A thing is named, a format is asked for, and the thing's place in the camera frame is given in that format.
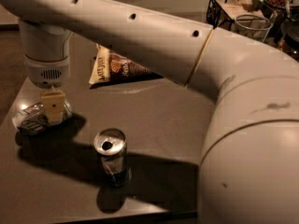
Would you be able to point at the clear glass cup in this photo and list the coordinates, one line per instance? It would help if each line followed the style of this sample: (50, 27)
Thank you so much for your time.
(253, 26)

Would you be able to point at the black wire basket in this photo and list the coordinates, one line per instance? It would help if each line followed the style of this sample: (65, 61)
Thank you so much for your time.
(222, 13)

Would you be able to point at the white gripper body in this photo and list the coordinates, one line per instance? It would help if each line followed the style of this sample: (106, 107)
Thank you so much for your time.
(49, 73)

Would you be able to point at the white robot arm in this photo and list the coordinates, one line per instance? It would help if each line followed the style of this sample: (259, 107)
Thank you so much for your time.
(175, 122)

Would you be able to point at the green white 7up can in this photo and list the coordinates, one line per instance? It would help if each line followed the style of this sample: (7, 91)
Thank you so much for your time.
(32, 120)

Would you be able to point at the silver redbull can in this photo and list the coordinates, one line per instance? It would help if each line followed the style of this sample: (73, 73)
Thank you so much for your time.
(111, 148)

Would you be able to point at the brown chips bag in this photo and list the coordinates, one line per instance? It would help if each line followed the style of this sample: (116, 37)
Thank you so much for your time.
(110, 67)

